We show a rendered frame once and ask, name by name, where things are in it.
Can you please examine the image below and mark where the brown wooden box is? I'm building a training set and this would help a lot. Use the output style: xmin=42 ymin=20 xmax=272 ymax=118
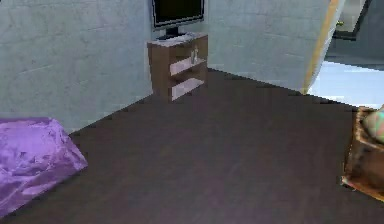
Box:
xmin=340 ymin=105 xmax=384 ymax=203

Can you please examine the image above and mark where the brown wooden shelf unit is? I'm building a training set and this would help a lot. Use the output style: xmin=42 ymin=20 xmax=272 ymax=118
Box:
xmin=146 ymin=31 xmax=209 ymax=103

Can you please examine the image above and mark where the black television set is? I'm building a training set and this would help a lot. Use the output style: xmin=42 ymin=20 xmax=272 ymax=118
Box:
xmin=151 ymin=0 xmax=206 ymax=41

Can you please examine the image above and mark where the pale multicoloured ball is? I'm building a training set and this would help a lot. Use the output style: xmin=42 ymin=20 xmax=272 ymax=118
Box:
xmin=362 ymin=103 xmax=384 ymax=145

